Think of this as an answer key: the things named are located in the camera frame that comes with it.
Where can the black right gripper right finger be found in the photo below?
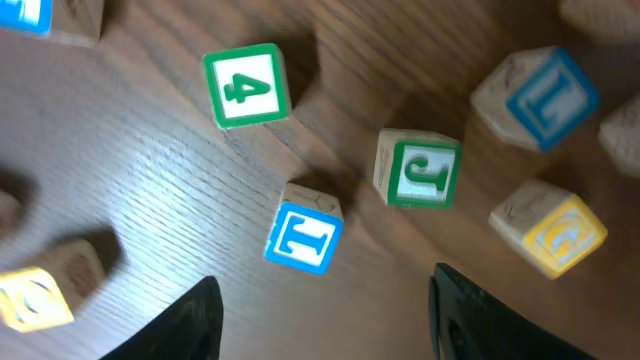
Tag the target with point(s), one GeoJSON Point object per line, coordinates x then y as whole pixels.
{"type": "Point", "coordinates": [468, 323]}

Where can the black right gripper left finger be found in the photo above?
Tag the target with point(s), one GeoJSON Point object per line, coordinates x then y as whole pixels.
{"type": "Point", "coordinates": [189, 329]}

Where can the blue T block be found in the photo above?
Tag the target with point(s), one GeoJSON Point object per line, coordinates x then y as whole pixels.
{"type": "Point", "coordinates": [306, 230]}

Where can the green B block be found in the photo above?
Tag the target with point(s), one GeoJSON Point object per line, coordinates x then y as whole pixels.
{"type": "Point", "coordinates": [10, 214]}

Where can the yellow G block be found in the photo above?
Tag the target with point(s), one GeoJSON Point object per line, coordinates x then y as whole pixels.
{"type": "Point", "coordinates": [552, 228]}

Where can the green J block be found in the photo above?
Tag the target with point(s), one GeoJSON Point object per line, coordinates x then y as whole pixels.
{"type": "Point", "coordinates": [416, 169]}

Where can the blue L block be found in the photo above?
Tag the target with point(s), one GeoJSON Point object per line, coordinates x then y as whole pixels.
{"type": "Point", "coordinates": [535, 98]}

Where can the yellow K block right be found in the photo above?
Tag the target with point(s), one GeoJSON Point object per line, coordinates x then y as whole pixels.
{"type": "Point", "coordinates": [619, 136]}

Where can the green 4 block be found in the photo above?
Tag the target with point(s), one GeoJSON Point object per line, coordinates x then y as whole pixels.
{"type": "Point", "coordinates": [247, 85]}

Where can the blue 2 block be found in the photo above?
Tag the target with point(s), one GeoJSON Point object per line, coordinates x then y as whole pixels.
{"type": "Point", "coordinates": [70, 22]}

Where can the red I block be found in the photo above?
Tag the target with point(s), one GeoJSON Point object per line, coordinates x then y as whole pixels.
{"type": "Point", "coordinates": [607, 21]}

